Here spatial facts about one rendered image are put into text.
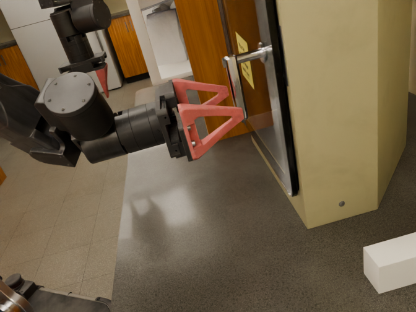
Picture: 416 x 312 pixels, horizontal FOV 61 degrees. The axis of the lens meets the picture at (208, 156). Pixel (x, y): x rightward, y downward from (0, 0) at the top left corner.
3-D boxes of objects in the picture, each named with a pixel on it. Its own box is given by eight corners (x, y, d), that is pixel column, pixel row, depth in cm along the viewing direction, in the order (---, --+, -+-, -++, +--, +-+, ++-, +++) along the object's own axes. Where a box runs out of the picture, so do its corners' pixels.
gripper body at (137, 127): (167, 84, 49) (117, 98, 49) (170, 107, 40) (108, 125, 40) (180, 125, 52) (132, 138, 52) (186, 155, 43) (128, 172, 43)
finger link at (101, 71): (116, 98, 82) (100, 59, 77) (86, 107, 81) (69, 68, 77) (117, 90, 88) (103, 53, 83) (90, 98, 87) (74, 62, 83)
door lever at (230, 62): (275, 114, 47) (269, 108, 50) (264, 43, 43) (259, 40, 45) (237, 124, 47) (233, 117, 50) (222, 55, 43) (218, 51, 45)
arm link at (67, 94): (62, 111, 52) (38, 163, 48) (14, 55, 42) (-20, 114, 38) (137, 118, 49) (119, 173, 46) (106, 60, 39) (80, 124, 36)
